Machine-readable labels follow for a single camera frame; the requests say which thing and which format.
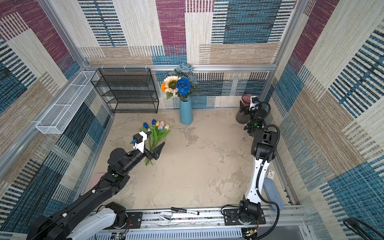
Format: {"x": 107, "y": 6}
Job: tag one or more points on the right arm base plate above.
{"x": 233, "y": 217}

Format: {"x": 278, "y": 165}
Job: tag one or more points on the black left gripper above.
{"x": 154, "y": 154}

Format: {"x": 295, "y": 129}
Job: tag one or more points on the orange marigold flower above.
{"x": 163, "y": 87}

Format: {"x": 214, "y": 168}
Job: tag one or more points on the blue grey round object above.
{"x": 272, "y": 193}

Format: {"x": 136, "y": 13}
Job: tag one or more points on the dark red glass vase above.
{"x": 242, "y": 116}

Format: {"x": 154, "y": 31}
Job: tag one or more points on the black marker pen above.
{"x": 185, "y": 211}

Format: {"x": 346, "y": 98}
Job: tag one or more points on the light blue ceramic vase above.
{"x": 186, "y": 111}

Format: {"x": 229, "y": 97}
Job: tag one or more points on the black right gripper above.
{"x": 246, "y": 110}

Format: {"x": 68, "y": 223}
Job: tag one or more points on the pink tray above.
{"x": 95, "y": 180}

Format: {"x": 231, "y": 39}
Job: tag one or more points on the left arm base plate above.
{"x": 133, "y": 220}

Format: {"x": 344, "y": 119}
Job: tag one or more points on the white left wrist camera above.
{"x": 138, "y": 141}

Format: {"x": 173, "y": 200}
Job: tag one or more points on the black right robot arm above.
{"x": 263, "y": 151}

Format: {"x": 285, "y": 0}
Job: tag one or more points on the black wire mesh shelf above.
{"x": 130, "y": 90}

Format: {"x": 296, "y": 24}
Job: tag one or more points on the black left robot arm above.
{"x": 75, "y": 222}

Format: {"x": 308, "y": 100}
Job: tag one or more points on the white wire mesh basket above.
{"x": 61, "y": 113}

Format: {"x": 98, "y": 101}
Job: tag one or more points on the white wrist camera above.
{"x": 138, "y": 141}
{"x": 254, "y": 103}

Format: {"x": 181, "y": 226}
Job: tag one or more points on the cream white tulip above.
{"x": 166, "y": 132}

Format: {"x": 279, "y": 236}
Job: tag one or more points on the dusty blue rose bouquet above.
{"x": 185, "y": 71}

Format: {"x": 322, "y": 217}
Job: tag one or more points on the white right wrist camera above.
{"x": 254, "y": 103}

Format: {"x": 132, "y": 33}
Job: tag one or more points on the small white tag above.
{"x": 271, "y": 174}

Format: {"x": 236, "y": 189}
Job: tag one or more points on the light blue tulip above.
{"x": 155, "y": 137}

